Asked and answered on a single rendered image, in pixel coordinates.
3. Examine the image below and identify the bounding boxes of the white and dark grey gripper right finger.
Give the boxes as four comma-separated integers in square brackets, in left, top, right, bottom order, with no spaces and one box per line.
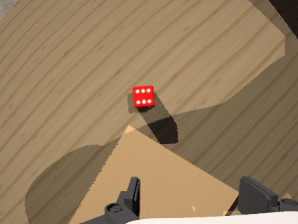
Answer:
[238,176,298,215]

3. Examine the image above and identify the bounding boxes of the tan flat mat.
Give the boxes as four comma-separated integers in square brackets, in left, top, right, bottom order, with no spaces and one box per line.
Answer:
[69,125,239,224]

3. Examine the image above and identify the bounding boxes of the red die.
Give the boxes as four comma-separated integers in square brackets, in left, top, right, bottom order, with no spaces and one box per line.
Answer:
[133,85,155,109]

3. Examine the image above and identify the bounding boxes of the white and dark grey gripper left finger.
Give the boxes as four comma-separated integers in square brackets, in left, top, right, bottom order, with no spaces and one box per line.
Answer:
[80,177,141,224]

